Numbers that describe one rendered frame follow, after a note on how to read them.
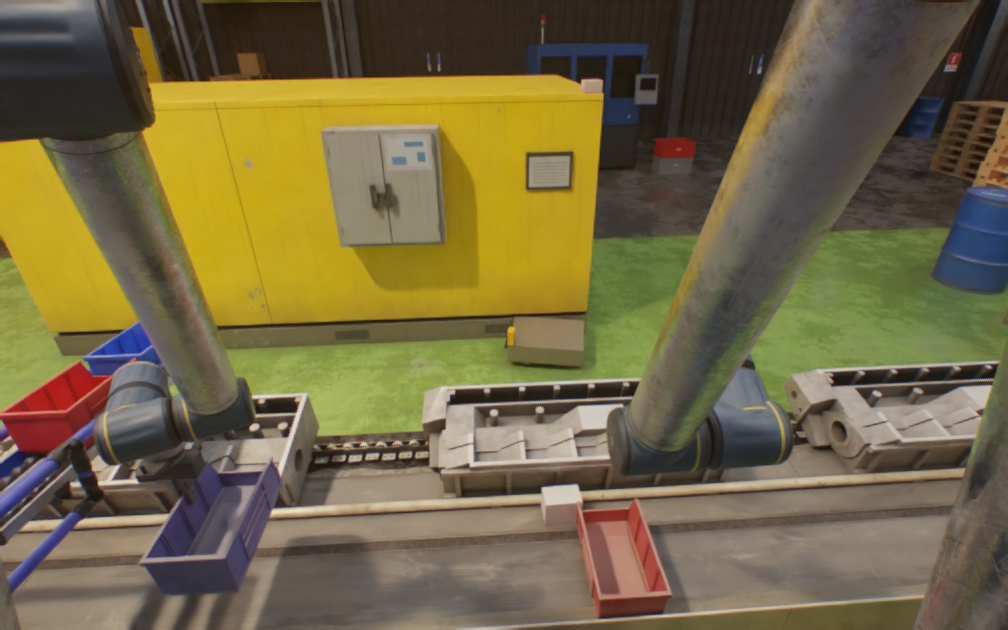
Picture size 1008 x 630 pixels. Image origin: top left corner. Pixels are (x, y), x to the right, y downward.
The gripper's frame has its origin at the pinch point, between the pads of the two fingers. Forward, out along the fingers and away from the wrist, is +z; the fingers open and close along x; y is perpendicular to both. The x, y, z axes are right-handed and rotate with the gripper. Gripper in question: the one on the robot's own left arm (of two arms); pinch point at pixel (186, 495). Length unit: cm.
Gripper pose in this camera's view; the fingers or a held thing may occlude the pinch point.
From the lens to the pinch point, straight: 160.6
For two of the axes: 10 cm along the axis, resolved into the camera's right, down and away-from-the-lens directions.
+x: -10.0, 0.4, -0.5
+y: -0.6, -4.8, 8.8
